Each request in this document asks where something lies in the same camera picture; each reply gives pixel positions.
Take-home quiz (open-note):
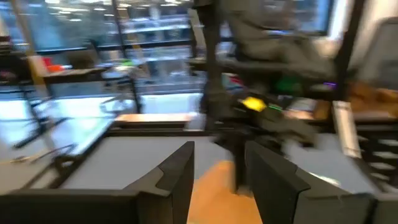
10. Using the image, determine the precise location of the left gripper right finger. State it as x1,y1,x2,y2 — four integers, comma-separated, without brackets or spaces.
244,140,398,224

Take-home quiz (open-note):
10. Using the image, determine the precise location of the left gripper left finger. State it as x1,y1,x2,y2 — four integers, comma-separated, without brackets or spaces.
0,141,196,224

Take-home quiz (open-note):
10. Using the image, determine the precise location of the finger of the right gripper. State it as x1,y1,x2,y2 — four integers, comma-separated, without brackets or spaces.
233,139,249,192

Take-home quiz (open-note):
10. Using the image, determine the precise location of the yellow tag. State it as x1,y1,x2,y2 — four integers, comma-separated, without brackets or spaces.
241,96,267,113

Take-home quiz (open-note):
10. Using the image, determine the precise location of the orange translucent plastic tray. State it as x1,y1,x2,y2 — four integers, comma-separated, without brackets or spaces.
186,159,264,224

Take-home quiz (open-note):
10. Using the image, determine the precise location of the dark grey office chair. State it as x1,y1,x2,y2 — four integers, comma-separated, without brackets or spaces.
357,17,398,91

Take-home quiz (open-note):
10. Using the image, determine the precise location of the red desk object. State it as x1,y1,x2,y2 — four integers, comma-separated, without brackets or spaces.
43,57,73,73

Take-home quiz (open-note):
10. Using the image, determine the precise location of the silver aluminium rail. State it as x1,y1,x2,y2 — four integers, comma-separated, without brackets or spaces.
331,100,362,159

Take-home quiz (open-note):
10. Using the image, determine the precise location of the black frame clamp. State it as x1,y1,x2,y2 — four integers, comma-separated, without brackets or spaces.
55,154,77,175

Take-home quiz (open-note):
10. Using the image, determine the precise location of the hanging yellow cable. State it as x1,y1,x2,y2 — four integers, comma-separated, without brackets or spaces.
12,0,47,91

